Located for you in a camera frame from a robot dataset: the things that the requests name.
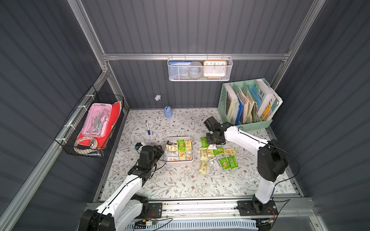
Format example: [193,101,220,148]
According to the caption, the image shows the small white cookie packet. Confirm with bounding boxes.
[208,144,217,150]

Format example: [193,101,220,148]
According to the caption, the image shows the green cookie packet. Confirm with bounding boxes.
[219,157,231,170]
[177,140,186,151]
[227,156,239,169]

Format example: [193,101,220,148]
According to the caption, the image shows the pale yellow packet stack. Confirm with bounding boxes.
[185,140,193,152]

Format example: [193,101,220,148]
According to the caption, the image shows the silver cookie packet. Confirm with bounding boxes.
[209,157,222,169]

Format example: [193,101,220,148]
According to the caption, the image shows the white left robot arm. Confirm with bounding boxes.
[78,145,164,231]

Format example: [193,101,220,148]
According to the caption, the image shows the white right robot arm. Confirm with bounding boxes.
[203,116,288,214]

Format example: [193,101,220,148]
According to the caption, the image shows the white storage box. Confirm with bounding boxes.
[163,136,194,166]

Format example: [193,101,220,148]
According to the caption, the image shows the blue box in basket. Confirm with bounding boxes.
[168,61,192,80]

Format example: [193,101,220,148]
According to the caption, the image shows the white cookie packet front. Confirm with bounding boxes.
[167,157,179,162]

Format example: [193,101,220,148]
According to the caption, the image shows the pale yellow packet back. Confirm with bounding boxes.
[166,144,178,152]

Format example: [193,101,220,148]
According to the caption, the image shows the blue white marker pen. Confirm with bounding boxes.
[145,120,151,136]

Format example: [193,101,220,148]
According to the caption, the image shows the blue folder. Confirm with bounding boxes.
[235,98,244,125]

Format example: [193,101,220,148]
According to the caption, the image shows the pale yellow cookie packet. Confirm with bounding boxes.
[178,150,187,160]

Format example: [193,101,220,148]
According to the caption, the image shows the green cookie packet upright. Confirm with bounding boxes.
[177,140,186,151]

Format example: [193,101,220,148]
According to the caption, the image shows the pale green workspace book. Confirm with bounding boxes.
[225,84,239,125]

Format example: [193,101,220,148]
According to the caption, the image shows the mint green file organizer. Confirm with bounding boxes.
[217,79,272,131]

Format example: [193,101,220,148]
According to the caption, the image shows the blue spray bottle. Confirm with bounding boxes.
[155,94,173,118]

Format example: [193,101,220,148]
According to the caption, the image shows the beige paper stack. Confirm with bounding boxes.
[237,87,255,124]

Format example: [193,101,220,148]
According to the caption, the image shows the yellow illustrated book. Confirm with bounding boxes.
[260,101,272,120]

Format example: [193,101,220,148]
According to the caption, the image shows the pink plastic tool case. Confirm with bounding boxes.
[81,103,112,138]

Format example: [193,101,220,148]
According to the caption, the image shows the white illustrated book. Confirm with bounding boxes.
[255,79,283,121]

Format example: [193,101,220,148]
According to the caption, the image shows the clear tape dispenser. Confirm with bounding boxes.
[74,137,98,149]

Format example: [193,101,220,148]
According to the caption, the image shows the yellow white clock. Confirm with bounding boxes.
[203,60,227,78]

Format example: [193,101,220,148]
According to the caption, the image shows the red cloth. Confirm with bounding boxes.
[73,101,123,153]

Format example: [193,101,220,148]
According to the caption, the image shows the grey tape roll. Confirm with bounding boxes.
[188,61,203,80]

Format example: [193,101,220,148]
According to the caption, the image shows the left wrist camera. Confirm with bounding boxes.
[135,142,146,152]

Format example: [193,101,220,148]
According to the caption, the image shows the white wire wall basket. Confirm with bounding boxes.
[167,54,234,81]

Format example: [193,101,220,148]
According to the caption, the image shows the black wire wall basket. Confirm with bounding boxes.
[55,87,125,158]

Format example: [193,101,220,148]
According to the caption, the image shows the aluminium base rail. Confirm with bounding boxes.
[83,196,316,223]

